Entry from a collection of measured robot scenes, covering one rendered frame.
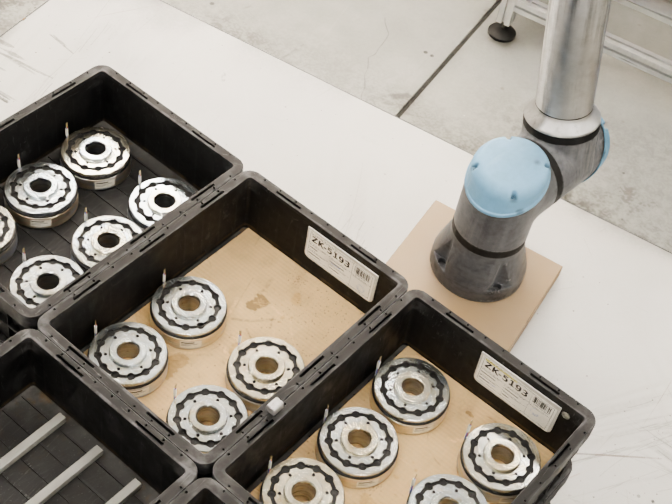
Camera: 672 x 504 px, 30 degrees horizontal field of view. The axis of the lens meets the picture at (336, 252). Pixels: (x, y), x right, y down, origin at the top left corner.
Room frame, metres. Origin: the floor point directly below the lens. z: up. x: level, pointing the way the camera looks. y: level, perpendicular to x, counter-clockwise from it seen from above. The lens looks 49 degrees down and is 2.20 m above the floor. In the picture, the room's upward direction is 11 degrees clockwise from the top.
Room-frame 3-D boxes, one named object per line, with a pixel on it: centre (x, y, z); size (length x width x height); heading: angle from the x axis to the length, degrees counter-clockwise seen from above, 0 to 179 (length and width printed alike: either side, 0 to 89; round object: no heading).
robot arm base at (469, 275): (1.33, -0.22, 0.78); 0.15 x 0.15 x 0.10
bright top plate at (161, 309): (1.04, 0.18, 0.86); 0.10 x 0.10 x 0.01
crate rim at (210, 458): (1.00, 0.12, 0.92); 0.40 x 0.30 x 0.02; 148
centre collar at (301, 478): (0.79, -0.02, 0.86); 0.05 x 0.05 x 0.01
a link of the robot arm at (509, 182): (1.33, -0.23, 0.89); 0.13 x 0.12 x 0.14; 144
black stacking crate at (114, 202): (1.16, 0.38, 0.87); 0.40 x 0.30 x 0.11; 148
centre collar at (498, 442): (0.89, -0.26, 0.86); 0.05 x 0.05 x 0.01
